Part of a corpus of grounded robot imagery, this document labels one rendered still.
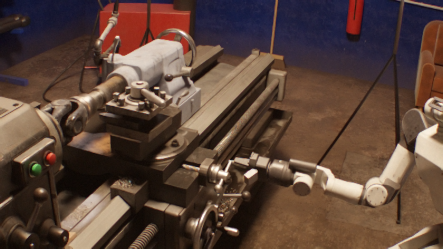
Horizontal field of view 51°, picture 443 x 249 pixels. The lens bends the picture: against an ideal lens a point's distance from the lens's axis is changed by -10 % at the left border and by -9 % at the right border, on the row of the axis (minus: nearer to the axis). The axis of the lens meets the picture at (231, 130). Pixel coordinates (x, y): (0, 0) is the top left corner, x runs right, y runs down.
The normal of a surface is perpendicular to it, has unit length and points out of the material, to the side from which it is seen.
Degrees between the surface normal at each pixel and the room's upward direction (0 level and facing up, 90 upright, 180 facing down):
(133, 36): 90
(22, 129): 45
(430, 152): 69
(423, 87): 90
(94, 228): 36
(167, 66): 76
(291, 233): 0
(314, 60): 90
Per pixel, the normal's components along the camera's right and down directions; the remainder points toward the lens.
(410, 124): -0.82, -0.29
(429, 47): -0.33, 0.38
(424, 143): -0.90, -0.34
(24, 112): 0.72, -0.50
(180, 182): 0.07, -0.90
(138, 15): 0.01, 0.43
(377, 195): -0.25, 0.11
